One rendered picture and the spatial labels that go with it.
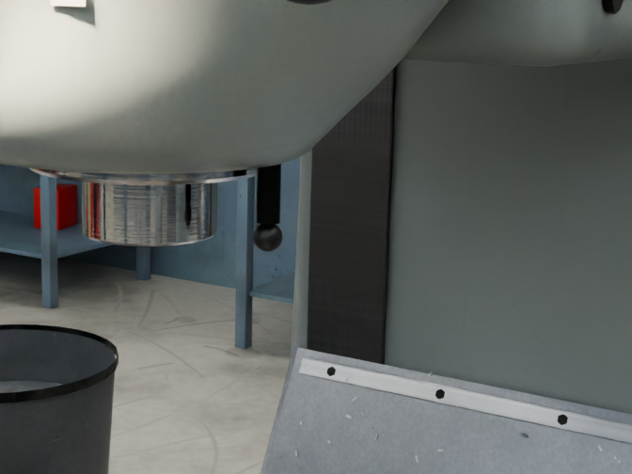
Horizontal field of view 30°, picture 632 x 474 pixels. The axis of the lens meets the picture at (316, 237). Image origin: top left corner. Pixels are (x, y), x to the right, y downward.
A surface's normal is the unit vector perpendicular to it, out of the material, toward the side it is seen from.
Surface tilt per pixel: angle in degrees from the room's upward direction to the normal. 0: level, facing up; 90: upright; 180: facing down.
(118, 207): 90
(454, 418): 63
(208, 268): 90
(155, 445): 0
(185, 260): 90
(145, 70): 115
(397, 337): 90
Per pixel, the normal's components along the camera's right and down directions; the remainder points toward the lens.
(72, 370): -0.40, 0.11
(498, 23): -0.51, 0.31
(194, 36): 0.31, 0.55
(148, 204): 0.09, 0.20
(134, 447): 0.03, -0.98
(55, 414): 0.64, 0.23
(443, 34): -0.47, 0.58
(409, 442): -0.44, -0.31
